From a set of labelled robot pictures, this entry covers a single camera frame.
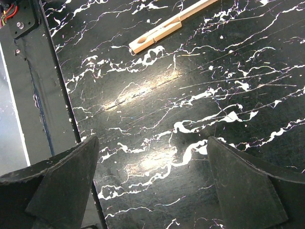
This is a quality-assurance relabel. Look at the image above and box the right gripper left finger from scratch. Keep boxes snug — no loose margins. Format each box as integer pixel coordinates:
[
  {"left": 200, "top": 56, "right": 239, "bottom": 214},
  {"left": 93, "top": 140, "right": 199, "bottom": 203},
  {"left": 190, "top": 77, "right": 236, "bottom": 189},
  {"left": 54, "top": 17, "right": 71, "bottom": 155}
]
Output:
[{"left": 0, "top": 136, "right": 99, "bottom": 229}]

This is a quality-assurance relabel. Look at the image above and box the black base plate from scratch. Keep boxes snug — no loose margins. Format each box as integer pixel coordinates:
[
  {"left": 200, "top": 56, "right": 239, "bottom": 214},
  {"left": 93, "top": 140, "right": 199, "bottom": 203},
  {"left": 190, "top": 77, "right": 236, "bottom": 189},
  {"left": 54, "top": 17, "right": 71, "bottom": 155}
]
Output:
[{"left": 0, "top": 0, "right": 80, "bottom": 166}]

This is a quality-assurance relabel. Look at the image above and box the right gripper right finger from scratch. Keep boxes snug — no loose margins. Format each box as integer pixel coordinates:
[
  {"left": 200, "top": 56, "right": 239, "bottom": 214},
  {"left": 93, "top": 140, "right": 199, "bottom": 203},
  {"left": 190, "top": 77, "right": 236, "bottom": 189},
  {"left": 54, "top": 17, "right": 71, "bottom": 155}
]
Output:
[{"left": 207, "top": 137, "right": 305, "bottom": 229}]

